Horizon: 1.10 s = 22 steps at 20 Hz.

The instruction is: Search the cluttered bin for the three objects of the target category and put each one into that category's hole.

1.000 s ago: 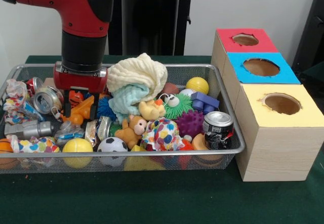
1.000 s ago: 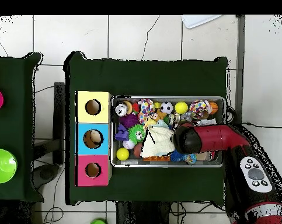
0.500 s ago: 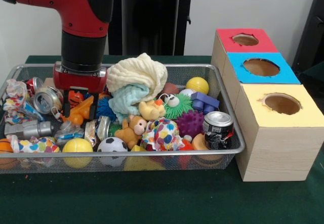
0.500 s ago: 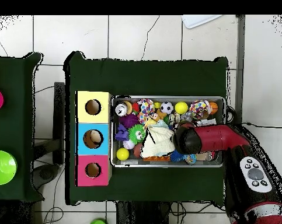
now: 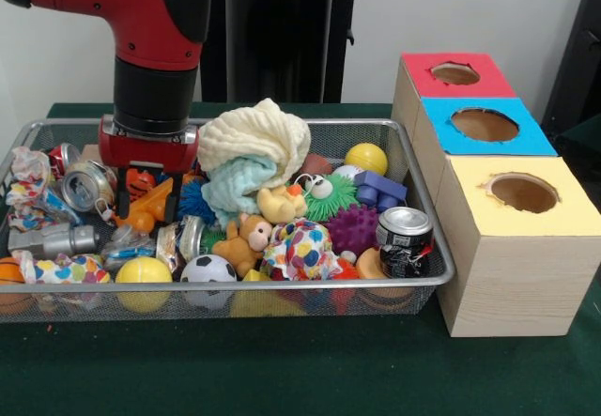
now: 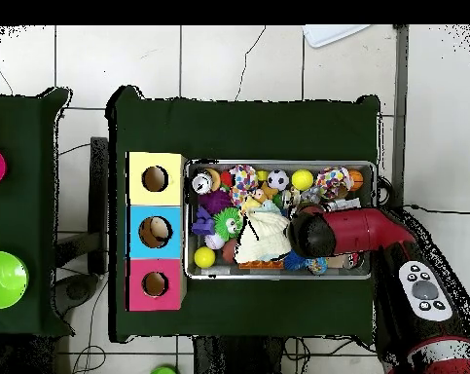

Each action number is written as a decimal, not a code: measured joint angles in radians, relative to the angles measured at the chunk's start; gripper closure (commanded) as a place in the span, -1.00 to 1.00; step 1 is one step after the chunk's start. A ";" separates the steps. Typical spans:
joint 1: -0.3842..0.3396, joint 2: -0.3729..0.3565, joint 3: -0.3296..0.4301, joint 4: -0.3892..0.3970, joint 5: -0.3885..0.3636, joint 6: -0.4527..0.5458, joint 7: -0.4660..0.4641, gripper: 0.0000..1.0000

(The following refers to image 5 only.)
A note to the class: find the smooth yellow ball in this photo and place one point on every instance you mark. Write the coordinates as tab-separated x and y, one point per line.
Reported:
367	158

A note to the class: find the black and white can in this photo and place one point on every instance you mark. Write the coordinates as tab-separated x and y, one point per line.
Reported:
404	242

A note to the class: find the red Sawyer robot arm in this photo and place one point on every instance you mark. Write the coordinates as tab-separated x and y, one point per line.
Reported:
155	12

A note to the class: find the yellow tennis-style ball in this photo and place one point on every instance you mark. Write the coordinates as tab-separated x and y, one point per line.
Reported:
143	270

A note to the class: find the green spiky toy with eyes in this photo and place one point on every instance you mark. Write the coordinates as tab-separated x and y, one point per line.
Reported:
338	195

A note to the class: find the polka dot cloth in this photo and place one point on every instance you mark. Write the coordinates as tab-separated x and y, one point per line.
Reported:
300	247

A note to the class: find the small soccer ball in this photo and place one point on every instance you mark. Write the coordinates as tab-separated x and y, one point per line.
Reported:
209	269

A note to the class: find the cream waffle cloth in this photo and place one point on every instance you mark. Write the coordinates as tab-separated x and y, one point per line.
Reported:
253	134

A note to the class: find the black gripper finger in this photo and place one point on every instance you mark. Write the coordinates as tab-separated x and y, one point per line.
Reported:
173	197
123	195

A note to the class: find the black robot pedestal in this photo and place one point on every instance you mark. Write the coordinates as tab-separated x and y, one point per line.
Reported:
282	35

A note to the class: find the small orange basketball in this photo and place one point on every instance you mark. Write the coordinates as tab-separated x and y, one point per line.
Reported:
9	271

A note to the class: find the black chair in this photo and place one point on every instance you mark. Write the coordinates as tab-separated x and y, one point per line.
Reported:
577	59

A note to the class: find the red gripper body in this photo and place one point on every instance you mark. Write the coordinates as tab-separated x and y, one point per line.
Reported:
150	153

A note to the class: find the dark green side table cloth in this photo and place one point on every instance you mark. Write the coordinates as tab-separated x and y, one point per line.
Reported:
587	139

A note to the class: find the purple spiky ball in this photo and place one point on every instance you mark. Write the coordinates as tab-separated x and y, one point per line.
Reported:
352	228

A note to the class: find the mint waffle cloth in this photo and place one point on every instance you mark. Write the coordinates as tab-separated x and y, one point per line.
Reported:
235	186

